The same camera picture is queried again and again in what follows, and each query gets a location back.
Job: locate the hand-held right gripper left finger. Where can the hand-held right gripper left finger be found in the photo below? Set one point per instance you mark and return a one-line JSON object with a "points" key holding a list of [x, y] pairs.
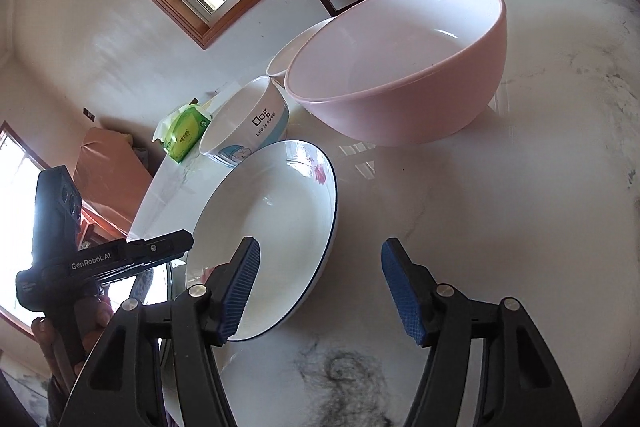
{"points": [[242, 294]]}

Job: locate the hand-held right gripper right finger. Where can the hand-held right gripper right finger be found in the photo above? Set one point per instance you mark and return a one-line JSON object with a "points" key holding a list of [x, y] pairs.
{"points": [[402, 294]]}

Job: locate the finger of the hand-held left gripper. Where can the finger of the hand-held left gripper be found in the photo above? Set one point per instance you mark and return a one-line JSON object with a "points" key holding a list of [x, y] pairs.
{"points": [[165, 243], [140, 269]]}

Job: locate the white rose printed plate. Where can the white rose printed plate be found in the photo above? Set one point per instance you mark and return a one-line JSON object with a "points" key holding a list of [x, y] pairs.
{"points": [[270, 217]]}

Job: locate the plain white bowl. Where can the plain white bowl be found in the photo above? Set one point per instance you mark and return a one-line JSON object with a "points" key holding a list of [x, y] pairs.
{"points": [[285, 57]]}

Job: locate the person's left hand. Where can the person's left hand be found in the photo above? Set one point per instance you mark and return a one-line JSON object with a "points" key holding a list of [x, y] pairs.
{"points": [[95, 314]]}

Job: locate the orange wooden chair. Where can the orange wooden chair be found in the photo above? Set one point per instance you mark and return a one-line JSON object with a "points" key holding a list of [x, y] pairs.
{"points": [[107, 227]]}

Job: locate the brown cardboard box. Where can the brown cardboard box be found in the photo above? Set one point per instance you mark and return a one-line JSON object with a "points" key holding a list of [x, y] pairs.
{"points": [[110, 177]]}

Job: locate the green tissue pack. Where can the green tissue pack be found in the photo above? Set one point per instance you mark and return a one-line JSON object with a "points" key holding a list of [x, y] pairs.
{"points": [[187, 134]]}

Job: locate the white cartoon printed cup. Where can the white cartoon printed cup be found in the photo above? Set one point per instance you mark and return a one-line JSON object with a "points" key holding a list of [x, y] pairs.
{"points": [[260, 122]]}

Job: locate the dark wall socket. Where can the dark wall socket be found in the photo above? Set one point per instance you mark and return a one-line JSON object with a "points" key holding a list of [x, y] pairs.
{"points": [[89, 114]]}

